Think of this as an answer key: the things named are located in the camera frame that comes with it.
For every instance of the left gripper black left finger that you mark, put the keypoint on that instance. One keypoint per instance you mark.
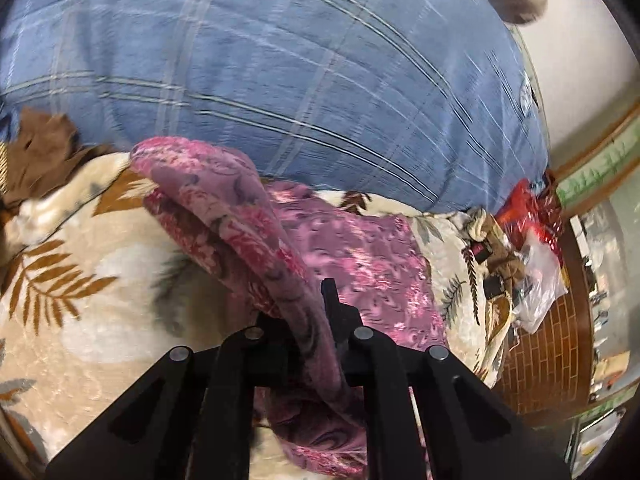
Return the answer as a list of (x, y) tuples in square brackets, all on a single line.
[(189, 416)]

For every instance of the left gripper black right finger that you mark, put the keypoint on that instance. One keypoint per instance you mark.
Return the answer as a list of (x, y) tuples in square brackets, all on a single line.
[(427, 415)]

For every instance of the pink purple floral garment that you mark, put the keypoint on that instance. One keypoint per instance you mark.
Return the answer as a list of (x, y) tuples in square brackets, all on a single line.
[(271, 244)]

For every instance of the cream leaf-pattern blanket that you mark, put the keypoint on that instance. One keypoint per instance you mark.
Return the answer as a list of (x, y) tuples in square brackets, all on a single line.
[(93, 292)]

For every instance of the clear plastic bag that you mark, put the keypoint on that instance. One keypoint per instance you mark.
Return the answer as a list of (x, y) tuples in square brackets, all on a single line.
[(543, 284)]

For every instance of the red plastic package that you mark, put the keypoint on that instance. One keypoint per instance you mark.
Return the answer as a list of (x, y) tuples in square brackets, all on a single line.
[(526, 212)]

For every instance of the brown cloth piece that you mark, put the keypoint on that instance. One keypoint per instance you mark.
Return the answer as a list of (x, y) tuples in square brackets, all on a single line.
[(44, 156)]

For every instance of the blue plaid quilt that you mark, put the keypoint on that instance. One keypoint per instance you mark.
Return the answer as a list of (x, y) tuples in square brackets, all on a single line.
[(424, 101)]

